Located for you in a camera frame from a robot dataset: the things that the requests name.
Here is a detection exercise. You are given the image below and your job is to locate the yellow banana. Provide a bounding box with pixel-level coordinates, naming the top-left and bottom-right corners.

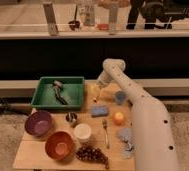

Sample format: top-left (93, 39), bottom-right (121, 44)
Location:
top-left (91, 84), bottom-right (101, 102)

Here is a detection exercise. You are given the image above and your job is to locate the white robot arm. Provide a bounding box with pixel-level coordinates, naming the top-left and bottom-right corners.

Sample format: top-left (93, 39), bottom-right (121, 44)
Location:
top-left (97, 58), bottom-right (180, 171)

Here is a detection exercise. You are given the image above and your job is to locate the blue plastic cup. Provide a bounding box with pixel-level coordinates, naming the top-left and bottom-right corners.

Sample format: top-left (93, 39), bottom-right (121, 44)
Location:
top-left (115, 91), bottom-right (126, 105)

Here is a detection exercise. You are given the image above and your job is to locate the small metal cup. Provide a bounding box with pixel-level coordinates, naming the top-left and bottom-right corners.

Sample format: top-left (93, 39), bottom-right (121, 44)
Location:
top-left (66, 112), bottom-right (77, 127)

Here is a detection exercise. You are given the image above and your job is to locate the white cup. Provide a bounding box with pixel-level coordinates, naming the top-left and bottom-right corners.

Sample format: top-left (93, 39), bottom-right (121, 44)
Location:
top-left (74, 123), bottom-right (92, 143)

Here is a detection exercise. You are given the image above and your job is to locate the blue sponge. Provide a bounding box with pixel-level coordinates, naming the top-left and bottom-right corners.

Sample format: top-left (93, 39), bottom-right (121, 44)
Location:
top-left (91, 105), bottom-right (109, 117)

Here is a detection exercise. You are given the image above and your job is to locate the green plastic tray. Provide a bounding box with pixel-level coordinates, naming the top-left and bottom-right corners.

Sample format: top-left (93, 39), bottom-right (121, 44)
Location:
top-left (31, 76), bottom-right (84, 110)

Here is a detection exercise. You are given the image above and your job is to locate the orange fruit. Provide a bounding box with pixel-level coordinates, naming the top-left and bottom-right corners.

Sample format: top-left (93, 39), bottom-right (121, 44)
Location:
top-left (112, 112), bottom-right (125, 125)

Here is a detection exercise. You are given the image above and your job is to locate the grey tool in tray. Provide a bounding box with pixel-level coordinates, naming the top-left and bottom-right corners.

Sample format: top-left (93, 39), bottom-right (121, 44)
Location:
top-left (52, 80), bottom-right (68, 105)

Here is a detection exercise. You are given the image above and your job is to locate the wooden board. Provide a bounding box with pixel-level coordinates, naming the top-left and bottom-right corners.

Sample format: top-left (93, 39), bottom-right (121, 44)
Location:
top-left (13, 83), bottom-right (135, 171)

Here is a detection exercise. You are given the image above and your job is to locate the grey blue cloth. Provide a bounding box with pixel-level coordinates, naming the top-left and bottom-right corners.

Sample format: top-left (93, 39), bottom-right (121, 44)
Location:
top-left (116, 128), bottom-right (134, 159)

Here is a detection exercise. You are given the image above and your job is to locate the bunch of dark grapes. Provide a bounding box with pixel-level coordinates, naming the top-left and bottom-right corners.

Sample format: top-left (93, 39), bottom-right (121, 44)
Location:
top-left (76, 146), bottom-right (109, 169)

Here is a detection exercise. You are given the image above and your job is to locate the purple bowl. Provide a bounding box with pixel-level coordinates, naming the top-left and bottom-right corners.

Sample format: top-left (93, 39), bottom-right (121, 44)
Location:
top-left (25, 110), bottom-right (52, 137)

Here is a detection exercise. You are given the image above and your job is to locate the orange bowl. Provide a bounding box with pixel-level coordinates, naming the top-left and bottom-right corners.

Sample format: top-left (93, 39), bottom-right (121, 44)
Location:
top-left (45, 131), bottom-right (74, 161)

